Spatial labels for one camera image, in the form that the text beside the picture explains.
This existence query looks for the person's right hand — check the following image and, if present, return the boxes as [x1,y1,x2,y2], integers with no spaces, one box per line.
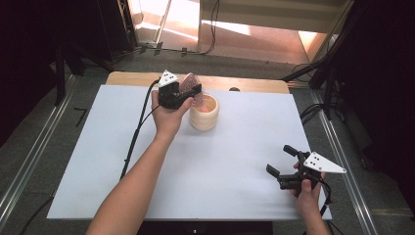
[289,161,328,220]

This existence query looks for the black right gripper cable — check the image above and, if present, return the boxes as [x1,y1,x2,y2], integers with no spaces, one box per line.
[301,180,346,235]

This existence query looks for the black cabinet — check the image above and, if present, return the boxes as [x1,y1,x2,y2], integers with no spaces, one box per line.
[96,0,139,63]

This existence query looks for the cream ribbed cup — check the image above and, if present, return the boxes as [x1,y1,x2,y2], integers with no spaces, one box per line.
[188,93,220,132]

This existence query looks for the black floor cables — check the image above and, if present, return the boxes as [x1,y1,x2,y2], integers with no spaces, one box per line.
[299,102,326,127]

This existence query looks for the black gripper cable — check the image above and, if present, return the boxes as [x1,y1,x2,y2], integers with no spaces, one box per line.
[301,180,346,235]
[19,77,161,235]

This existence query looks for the black tripod stand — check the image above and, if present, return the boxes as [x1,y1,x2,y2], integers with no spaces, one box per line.
[280,30,348,121]

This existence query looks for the white table board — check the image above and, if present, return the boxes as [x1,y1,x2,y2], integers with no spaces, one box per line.
[46,84,333,221]

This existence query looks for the metal floor rail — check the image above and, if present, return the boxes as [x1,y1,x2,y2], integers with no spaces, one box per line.
[0,73,80,226]
[308,89,380,235]

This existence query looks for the black hanging cable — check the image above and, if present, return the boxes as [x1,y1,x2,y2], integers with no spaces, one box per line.
[195,0,220,56]

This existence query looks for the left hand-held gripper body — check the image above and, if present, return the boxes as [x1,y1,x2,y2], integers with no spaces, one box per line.
[158,69,198,111]

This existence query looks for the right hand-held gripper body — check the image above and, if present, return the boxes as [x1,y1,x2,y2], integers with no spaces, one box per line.
[278,150,347,193]

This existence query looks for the person's left hand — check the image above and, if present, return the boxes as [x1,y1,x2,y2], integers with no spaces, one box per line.
[150,89,196,141]

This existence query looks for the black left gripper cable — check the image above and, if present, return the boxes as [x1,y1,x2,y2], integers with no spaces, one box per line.
[19,77,161,235]

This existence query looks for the white metal pole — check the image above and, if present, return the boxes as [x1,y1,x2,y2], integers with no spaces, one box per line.
[152,0,173,45]

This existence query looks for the pink hairbrush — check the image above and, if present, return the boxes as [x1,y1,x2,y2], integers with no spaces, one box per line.
[180,71,213,114]

